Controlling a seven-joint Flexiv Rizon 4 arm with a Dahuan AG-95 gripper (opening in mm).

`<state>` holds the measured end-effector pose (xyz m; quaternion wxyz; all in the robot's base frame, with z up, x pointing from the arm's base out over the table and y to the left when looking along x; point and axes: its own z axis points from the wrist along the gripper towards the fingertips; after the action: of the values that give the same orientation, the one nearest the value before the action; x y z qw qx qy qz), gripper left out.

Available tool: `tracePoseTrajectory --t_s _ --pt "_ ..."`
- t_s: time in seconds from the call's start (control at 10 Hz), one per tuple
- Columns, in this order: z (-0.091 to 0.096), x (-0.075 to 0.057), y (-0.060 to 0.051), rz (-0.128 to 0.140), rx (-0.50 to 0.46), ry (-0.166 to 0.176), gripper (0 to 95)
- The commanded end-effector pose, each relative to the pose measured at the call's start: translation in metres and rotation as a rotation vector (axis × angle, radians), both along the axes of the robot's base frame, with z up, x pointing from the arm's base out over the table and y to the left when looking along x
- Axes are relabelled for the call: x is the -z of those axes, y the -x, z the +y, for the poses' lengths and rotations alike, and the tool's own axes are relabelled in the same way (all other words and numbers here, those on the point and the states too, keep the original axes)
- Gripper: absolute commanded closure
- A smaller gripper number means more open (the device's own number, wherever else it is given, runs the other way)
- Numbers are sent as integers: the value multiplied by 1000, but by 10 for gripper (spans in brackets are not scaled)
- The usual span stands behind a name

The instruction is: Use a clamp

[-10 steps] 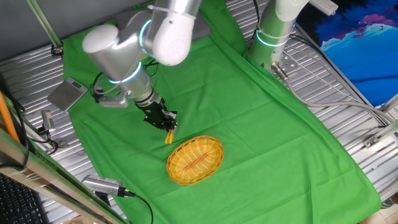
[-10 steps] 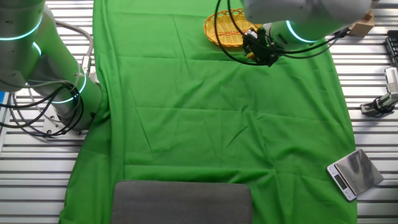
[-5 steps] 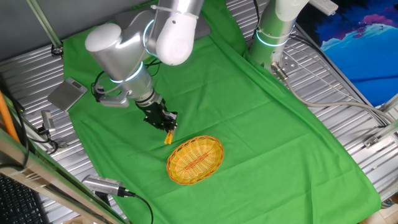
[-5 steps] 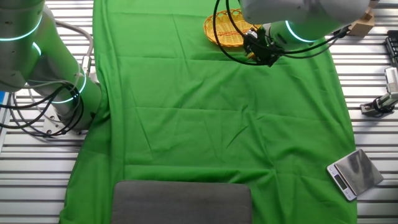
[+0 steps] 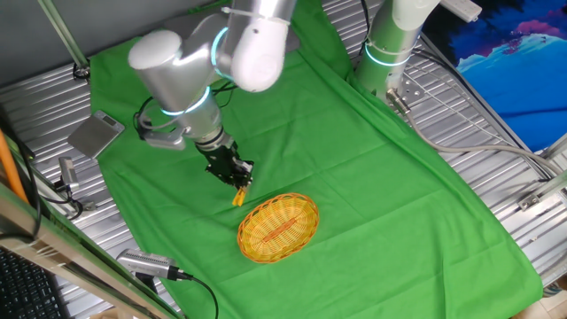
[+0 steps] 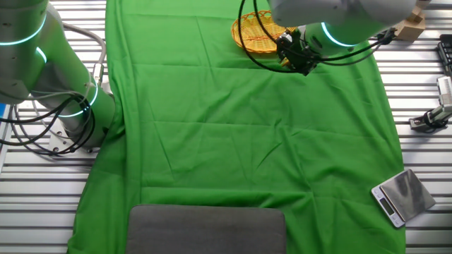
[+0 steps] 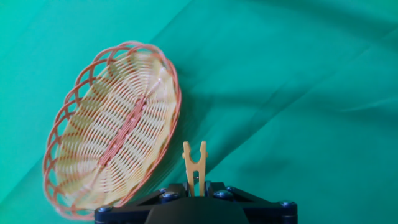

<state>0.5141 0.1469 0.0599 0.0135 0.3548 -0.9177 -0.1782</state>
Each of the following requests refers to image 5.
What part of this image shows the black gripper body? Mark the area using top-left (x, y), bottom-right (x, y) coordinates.
top-left (197, 141), bottom-right (254, 185)

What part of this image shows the yellow plastic clamp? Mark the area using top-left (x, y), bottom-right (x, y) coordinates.
top-left (231, 185), bottom-right (248, 208)

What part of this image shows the yellow wicker basket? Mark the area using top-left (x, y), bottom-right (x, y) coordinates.
top-left (237, 192), bottom-right (321, 265)

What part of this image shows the green cloth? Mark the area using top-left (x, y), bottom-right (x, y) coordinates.
top-left (88, 0), bottom-right (544, 319)

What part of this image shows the silver digital kitchen scale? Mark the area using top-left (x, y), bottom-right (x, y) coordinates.
top-left (66, 110), bottom-right (126, 160)

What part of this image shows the silver base mounting plate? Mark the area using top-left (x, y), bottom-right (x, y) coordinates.
top-left (389, 73), bottom-right (426, 107)

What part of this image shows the wooden desk edge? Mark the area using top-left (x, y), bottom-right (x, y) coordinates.
top-left (0, 183), bottom-right (185, 319)

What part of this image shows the orange pole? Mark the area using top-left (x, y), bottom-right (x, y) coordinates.
top-left (0, 129), bottom-right (30, 205)

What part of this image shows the black keyboard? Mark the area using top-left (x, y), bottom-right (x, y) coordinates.
top-left (0, 247), bottom-right (72, 319)

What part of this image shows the white power strip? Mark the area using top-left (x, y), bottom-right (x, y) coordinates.
top-left (438, 0), bottom-right (483, 23)

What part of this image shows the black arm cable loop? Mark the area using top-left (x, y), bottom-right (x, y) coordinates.
top-left (132, 79), bottom-right (238, 141)

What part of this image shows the black camera cable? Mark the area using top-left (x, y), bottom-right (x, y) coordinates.
top-left (176, 272), bottom-right (221, 319)

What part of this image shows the silver ribbed camera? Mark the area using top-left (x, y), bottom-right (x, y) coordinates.
top-left (115, 248), bottom-right (195, 283)

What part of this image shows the green metal frame bar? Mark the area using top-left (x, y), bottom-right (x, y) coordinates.
top-left (37, 0), bottom-right (89, 70)

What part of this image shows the aluminium profile bracket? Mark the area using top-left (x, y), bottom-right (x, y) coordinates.
top-left (517, 132), bottom-right (567, 213)

